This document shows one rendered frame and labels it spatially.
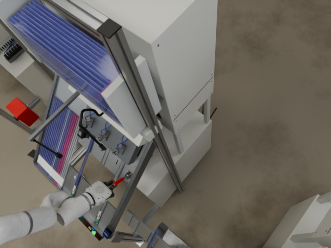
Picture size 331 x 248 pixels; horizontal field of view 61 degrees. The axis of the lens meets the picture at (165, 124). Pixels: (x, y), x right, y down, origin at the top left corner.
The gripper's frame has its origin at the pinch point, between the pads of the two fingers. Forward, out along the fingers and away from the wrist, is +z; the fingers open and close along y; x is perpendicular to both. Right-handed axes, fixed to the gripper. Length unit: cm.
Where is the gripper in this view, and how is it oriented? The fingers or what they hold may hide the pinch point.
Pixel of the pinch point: (113, 183)
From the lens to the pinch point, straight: 150.9
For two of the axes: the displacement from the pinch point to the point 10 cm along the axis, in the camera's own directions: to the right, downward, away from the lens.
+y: -7.5, -5.6, 3.5
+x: -3.0, 7.6, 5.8
